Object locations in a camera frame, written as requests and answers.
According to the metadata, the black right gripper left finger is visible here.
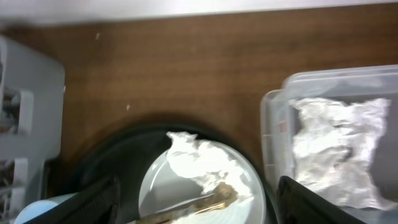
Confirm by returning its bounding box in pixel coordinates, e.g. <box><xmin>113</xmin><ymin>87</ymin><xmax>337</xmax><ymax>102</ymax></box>
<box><xmin>27</xmin><ymin>176</ymin><xmax>120</xmax><ymax>224</ymax></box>

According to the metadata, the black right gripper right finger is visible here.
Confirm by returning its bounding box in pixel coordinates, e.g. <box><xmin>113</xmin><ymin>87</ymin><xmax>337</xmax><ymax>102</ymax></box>
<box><xmin>277</xmin><ymin>176</ymin><xmax>364</xmax><ymax>224</ymax></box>

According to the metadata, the white round plate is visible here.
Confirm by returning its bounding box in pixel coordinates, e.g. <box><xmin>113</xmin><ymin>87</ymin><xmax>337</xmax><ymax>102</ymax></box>
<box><xmin>138</xmin><ymin>143</ymin><xmax>267</xmax><ymax>224</ymax></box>

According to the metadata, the white napkin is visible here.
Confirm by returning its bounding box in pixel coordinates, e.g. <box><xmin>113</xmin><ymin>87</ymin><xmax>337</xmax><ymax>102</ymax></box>
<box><xmin>166</xmin><ymin>132</ymin><xmax>252</xmax><ymax>201</ymax></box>

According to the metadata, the grey dishwasher rack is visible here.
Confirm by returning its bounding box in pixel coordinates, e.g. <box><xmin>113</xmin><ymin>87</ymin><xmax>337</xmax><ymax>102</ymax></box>
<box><xmin>1</xmin><ymin>36</ymin><xmax>65</xmax><ymax>223</ymax></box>

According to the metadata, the round black tray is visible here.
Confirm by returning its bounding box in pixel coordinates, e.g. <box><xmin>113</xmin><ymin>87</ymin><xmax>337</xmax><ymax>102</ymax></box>
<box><xmin>46</xmin><ymin>123</ymin><xmax>277</xmax><ymax>224</ymax></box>

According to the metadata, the blue plastic cup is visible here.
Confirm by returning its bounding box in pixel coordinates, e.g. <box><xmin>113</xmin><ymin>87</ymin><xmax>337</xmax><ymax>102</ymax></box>
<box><xmin>14</xmin><ymin>193</ymin><xmax>76</xmax><ymax>224</ymax></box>

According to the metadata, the clear plastic bin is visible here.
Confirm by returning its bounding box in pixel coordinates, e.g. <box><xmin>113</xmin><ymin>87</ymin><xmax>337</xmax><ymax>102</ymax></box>
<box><xmin>261</xmin><ymin>65</ymin><xmax>397</xmax><ymax>223</ymax></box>

